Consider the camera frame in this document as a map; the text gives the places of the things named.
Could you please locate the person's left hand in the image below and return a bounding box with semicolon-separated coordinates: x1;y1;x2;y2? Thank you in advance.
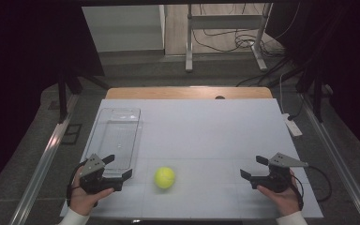
69;165;115;217

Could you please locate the thin white cable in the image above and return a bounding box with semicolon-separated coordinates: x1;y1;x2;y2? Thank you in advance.
278;72;288;115

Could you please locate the black power plug cable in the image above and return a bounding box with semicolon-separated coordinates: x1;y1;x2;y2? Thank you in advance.
287;97;306;122

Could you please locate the white metal desk frame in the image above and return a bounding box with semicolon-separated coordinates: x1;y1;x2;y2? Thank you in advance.
185;3;274;73

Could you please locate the white cabinet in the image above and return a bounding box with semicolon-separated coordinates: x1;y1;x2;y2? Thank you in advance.
81;4;166;53

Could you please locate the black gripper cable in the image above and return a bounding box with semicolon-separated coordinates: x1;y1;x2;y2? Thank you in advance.
306;164;333;203
66;159;88;208

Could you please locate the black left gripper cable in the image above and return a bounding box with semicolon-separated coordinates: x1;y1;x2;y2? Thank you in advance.
66;159;88;208

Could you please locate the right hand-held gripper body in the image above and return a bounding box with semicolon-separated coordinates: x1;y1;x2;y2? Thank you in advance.
250;152;309;194

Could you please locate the black floor socket plate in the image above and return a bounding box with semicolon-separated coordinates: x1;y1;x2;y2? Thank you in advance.
60;123;83;145

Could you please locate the white power strip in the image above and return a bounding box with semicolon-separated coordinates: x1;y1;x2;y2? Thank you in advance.
281;112;304;138

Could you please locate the yellow tennis ball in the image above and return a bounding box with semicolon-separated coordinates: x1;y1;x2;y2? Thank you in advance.
154;166;176;190

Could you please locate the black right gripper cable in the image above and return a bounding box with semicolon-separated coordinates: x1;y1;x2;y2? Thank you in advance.
306;164;333;203

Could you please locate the black stand leg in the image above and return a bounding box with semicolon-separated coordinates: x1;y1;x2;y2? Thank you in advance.
56;69;111;124
294;69;326;124

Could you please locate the person's right hand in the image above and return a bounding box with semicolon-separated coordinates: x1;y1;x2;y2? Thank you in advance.
256;168;302;218

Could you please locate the aluminium rail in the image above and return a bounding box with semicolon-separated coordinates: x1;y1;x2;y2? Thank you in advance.
8;93;81;225
299;93;360;225

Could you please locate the tangle of black floor cables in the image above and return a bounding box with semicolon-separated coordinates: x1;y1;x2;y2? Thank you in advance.
191;3;285;58

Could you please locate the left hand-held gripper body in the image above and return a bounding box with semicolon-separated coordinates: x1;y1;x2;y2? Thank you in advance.
79;153;124;195

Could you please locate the clear plastic container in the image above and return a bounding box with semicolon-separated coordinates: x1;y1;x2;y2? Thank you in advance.
85;107;143;179

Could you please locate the black curtain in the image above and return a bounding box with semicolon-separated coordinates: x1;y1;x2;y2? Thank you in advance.
265;0;360;158
0;0;105;201

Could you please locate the wooden table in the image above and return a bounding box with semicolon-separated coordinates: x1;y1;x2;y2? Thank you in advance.
105;86;274;100

